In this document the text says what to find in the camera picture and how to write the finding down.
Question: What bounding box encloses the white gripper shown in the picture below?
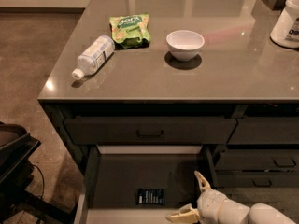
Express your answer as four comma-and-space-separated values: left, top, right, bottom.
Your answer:
165, 171, 250, 224

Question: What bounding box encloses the dark blue rxbar wrapper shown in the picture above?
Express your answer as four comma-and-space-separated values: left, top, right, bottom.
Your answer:
136, 189, 165, 205

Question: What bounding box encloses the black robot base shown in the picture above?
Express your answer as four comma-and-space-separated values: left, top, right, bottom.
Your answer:
0, 122, 76, 224

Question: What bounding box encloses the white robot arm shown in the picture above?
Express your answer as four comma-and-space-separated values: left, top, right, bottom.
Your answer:
165, 171, 296, 224

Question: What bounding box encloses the right bottom drawer front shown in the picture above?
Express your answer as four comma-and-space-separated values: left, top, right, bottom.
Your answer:
214, 172, 299, 188

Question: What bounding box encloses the right middle drawer front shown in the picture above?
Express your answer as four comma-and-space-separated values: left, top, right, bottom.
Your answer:
215, 149, 299, 171

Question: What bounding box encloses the open middle drawer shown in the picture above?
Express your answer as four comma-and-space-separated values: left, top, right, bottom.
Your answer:
74, 147, 216, 224

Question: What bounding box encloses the top left drawer front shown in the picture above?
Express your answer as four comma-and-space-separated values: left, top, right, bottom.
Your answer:
64, 117, 236, 145

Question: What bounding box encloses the white ceramic bowl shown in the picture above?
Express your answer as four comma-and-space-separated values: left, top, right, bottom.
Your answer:
166, 30, 205, 62

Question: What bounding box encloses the clear plastic water bottle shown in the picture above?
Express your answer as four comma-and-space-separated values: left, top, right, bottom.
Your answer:
72, 35, 115, 80

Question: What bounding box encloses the green snack bag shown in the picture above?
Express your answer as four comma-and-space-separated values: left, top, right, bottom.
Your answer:
109, 13, 151, 49

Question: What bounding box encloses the white canister with label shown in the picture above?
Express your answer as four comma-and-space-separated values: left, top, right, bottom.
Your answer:
270, 0, 299, 49

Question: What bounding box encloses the black cable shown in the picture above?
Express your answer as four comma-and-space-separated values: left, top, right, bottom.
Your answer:
30, 162, 46, 200

